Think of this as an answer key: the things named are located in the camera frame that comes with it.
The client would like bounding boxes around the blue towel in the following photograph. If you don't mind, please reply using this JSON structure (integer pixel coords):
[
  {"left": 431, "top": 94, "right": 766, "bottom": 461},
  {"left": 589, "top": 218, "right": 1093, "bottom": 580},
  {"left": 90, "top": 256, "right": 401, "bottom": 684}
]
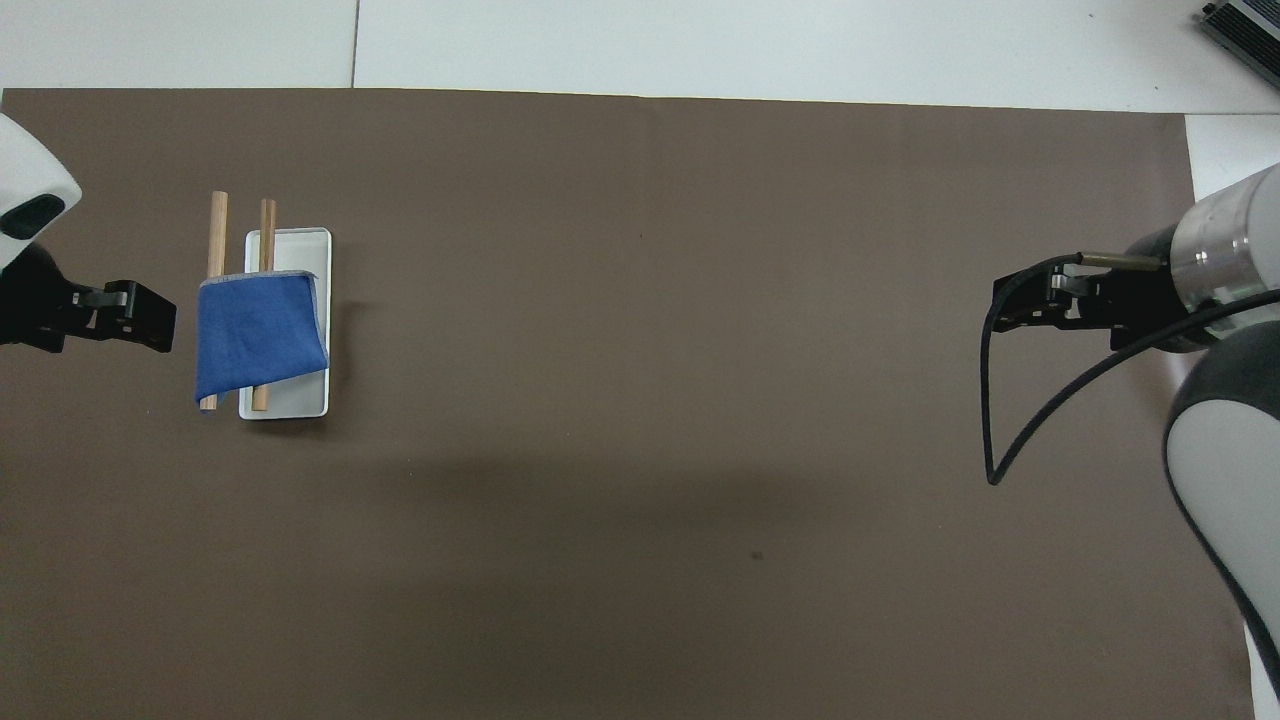
[{"left": 194, "top": 271, "right": 330, "bottom": 404}]

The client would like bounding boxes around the grey ribbed metal device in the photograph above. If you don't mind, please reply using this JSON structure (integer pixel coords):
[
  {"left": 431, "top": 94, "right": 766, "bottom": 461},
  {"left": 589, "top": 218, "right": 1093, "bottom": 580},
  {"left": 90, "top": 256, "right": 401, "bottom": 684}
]
[{"left": 1200, "top": 0, "right": 1280, "bottom": 63}]

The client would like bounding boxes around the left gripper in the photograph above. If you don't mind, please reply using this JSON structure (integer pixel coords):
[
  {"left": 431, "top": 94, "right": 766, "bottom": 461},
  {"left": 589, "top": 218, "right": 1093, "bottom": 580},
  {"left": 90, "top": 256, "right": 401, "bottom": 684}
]
[{"left": 0, "top": 244, "right": 75, "bottom": 354}]

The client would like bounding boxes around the black cable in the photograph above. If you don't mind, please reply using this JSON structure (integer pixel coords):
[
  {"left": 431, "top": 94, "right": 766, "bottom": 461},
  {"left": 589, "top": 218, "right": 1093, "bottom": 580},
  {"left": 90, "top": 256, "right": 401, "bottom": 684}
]
[{"left": 983, "top": 251, "right": 1280, "bottom": 488}]

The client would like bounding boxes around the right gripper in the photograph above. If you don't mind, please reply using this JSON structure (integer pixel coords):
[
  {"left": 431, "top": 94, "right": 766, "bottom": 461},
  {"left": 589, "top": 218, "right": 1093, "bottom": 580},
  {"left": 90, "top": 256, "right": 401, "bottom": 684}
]
[{"left": 1092, "top": 227, "right": 1217, "bottom": 354}]

